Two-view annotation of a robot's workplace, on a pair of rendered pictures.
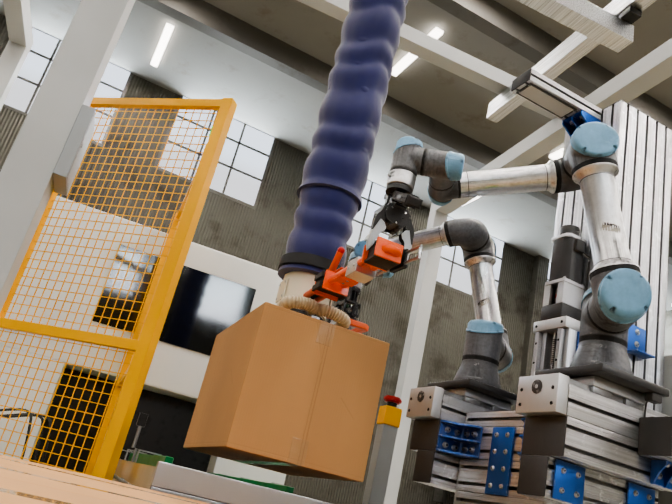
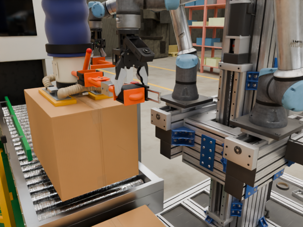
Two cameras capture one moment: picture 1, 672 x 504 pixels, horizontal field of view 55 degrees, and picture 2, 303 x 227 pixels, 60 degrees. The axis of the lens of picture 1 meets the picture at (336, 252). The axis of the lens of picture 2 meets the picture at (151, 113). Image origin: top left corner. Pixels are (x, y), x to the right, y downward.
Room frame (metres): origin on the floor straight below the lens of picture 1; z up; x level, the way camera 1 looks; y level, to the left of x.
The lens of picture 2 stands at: (0.71, 0.04, 1.43)
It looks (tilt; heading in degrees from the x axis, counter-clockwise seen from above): 19 degrees down; 344
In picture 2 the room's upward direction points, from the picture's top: straight up
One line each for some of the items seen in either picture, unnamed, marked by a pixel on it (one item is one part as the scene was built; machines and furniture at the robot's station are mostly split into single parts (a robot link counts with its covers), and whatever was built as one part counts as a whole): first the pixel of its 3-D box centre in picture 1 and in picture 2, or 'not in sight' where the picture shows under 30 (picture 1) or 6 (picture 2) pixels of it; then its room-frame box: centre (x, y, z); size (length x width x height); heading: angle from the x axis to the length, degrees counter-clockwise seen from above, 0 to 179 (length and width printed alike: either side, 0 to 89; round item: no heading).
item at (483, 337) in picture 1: (484, 340); (186, 67); (2.04, -0.54, 1.20); 0.13 x 0.12 x 0.14; 150
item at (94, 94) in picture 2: not in sight; (91, 88); (2.14, -0.02, 1.10); 0.34 x 0.10 x 0.05; 18
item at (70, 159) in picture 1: (75, 151); not in sight; (2.27, 1.06, 1.62); 0.20 x 0.05 x 0.30; 17
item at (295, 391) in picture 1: (280, 398); (78, 129); (2.10, 0.06, 0.88); 0.60 x 0.40 x 0.40; 18
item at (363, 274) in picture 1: (361, 270); (112, 88); (1.67, -0.08, 1.20); 0.07 x 0.07 x 0.04; 18
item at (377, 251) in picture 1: (382, 254); (128, 93); (1.54, -0.12, 1.21); 0.08 x 0.07 x 0.05; 18
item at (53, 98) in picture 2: not in sight; (55, 93); (2.08, 0.16, 1.10); 0.34 x 0.10 x 0.05; 18
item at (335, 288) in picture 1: (331, 285); (90, 77); (1.87, -0.01, 1.21); 0.10 x 0.08 x 0.06; 108
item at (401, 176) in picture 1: (399, 183); (127, 22); (1.56, -0.12, 1.44); 0.08 x 0.08 x 0.05
